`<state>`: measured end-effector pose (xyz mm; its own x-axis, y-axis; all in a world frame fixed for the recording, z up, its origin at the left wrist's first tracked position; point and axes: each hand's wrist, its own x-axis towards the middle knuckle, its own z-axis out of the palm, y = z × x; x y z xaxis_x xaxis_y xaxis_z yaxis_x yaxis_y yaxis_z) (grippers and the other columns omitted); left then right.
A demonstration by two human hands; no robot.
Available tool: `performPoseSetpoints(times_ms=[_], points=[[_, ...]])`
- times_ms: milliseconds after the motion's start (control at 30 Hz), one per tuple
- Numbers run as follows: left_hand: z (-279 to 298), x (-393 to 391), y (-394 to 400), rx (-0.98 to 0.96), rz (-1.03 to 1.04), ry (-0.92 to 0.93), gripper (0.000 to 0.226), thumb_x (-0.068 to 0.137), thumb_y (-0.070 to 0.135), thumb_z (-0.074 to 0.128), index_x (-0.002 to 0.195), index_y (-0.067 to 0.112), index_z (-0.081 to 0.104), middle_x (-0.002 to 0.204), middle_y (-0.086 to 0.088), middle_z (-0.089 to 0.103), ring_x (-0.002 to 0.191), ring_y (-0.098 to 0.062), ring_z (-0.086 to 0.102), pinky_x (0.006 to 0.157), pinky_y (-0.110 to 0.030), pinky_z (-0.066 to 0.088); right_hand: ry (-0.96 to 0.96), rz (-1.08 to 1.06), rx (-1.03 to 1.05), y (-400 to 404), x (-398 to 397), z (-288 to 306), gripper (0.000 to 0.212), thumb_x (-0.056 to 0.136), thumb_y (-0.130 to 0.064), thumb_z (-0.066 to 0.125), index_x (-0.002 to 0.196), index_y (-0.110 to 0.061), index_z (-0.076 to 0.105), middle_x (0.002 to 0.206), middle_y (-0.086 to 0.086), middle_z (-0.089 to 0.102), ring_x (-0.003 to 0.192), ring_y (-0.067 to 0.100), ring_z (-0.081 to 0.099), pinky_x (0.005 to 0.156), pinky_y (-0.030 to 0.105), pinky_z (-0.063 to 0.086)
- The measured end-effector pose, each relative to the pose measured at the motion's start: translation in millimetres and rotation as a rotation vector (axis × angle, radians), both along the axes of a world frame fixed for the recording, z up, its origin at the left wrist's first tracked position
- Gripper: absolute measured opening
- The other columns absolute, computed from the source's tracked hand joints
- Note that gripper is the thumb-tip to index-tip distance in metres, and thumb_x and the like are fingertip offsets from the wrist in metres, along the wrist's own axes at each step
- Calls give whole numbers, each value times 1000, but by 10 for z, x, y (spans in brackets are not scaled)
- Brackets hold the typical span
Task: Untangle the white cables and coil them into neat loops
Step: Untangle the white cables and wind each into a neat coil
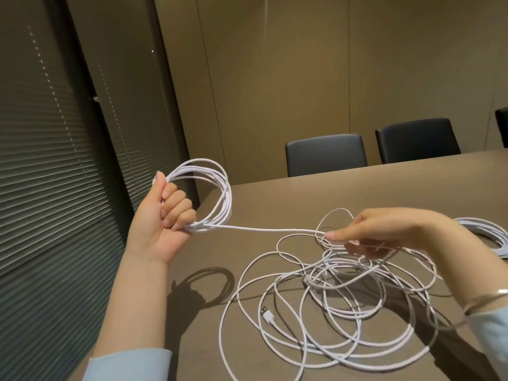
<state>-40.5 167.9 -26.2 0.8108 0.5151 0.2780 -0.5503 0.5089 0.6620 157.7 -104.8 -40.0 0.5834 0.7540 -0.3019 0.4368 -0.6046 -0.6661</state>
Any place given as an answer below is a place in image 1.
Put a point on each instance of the person's left hand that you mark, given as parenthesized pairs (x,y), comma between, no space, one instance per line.
(154,234)

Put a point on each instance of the brown table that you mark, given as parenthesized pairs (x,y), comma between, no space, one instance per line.
(416,182)

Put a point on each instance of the dark meeting chair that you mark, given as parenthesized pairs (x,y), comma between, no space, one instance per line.
(325,154)
(502,126)
(416,140)

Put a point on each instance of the glass partition with grey blinds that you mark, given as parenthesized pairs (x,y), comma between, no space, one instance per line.
(59,154)

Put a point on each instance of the person's right hand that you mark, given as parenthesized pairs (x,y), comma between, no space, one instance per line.
(389,230)

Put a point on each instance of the person's left forearm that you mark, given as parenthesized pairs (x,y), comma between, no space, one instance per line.
(135,309)

